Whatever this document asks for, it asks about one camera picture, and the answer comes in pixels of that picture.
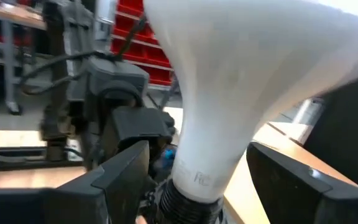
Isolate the red storage bin rack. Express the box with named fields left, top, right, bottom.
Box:
left=110, top=0, right=173, bottom=86

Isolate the black partition panel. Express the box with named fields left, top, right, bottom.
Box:
left=303, top=67, right=358, bottom=194

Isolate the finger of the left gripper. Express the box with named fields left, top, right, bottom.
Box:
left=110, top=105, right=176, bottom=153

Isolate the white reflector lightbulb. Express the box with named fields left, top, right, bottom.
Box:
left=143, top=0, right=358, bottom=203

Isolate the black aluminium frame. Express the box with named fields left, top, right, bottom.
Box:
left=0, top=146, right=86, bottom=172

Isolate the black cup with blue item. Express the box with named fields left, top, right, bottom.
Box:
left=158, top=146, right=178, bottom=175

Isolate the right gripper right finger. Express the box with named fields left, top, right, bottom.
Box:
left=246, top=141, right=358, bottom=224

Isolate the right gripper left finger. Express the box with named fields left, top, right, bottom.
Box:
left=0, top=139, right=150, bottom=224

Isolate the orange wooden desk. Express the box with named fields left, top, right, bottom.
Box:
left=166, top=107, right=358, bottom=224

